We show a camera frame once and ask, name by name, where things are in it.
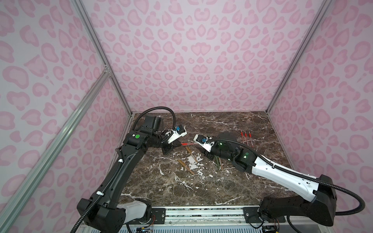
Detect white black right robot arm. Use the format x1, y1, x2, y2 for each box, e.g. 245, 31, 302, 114
194, 135, 337, 227

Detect left black corrugated cable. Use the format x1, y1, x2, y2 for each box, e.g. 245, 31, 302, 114
132, 106, 177, 132

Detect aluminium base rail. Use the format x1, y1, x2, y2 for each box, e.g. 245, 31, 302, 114
78, 203, 333, 233

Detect aluminium frame diagonal left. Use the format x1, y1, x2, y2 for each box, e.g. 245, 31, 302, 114
1, 71, 111, 233

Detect black corrugated cable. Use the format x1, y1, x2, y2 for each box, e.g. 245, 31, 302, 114
132, 106, 177, 132
205, 138, 366, 216

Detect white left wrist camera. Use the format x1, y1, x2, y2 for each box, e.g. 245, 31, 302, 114
167, 125, 187, 144

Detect dark green pen short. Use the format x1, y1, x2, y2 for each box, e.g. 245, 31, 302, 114
214, 156, 220, 169

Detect right black corrugated cable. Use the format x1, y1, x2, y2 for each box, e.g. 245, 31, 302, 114
205, 138, 366, 216

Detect gold pen upper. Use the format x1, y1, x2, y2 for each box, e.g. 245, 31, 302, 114
186, 146, 198, 163

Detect gold pen lower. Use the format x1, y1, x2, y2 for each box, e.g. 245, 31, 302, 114
177, 160, 195, 175

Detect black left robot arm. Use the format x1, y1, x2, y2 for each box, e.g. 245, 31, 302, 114
71, 115, 187, 233

